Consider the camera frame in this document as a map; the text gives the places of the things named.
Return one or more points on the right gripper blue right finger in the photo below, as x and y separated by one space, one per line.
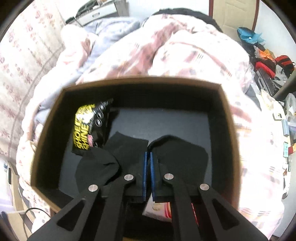
153 184

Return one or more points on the brown cardboard box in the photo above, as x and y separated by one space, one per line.
143 107

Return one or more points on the black garment on bed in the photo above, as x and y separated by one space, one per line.
188 12

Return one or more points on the grey blanket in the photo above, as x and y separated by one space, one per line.
111 30

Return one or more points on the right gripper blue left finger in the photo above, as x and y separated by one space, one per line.
144 178

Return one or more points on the cream wooden door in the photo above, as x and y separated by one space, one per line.
229 15

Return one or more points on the black soft cloth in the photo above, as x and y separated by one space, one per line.
186 161
121 155

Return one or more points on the pink plaid quilt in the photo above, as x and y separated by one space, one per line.
183 46

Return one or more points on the white desk with drawers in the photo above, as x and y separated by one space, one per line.
94 10

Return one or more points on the pile of colourful bags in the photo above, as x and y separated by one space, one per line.
271 72

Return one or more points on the floral pink curtain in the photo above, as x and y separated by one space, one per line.
29 50

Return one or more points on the black yellow shoe shine packet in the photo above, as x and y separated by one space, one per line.
90 126

